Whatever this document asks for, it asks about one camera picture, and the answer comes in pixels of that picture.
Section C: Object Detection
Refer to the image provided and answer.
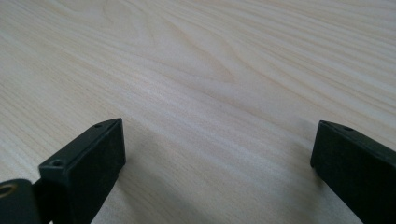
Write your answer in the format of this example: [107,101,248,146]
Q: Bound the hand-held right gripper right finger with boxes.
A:
[309,119,396,224]

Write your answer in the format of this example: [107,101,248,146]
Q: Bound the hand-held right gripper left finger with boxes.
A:
[38,118,127,224]

